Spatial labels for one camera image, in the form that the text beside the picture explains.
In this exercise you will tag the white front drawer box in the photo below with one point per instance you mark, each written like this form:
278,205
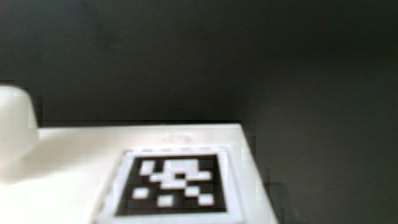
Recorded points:
125,175

